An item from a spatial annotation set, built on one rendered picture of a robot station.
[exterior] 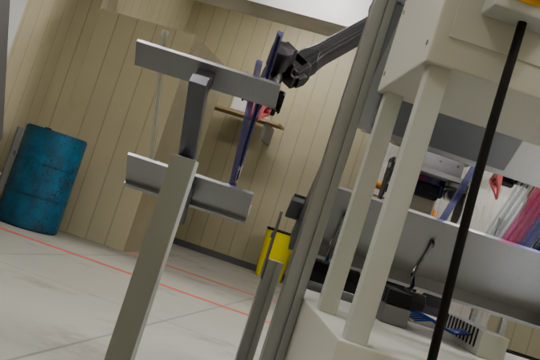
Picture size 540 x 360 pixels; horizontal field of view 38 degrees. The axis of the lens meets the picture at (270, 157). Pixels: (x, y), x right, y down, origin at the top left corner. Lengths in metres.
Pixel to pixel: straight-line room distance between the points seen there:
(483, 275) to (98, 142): 5.96
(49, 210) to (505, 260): 5.33
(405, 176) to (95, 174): 6.66
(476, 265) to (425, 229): 0.17
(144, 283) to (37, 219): 5.05
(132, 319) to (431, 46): 1.08
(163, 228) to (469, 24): 1.00
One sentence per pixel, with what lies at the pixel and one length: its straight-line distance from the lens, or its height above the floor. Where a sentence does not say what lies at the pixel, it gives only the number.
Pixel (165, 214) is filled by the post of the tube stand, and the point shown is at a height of 0.67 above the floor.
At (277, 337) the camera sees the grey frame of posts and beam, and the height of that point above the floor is 0.54.
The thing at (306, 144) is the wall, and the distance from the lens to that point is 10.12.
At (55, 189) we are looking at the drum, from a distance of 6.90.
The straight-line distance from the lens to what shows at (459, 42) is 1.09.
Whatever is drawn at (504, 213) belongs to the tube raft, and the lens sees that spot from 1.90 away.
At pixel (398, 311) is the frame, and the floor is 0.65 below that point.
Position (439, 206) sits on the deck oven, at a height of 1.37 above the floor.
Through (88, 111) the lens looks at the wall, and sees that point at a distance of 7.74.
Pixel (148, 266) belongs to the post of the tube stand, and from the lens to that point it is 1.87.
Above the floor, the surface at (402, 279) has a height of 0.69.
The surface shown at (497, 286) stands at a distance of 2.06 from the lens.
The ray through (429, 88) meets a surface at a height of 0.97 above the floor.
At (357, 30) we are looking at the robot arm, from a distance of 2.20.
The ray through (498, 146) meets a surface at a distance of 1.72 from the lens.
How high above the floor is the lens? 0.75
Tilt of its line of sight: 4 degrees up
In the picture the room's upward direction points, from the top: 18 degrees clockwise
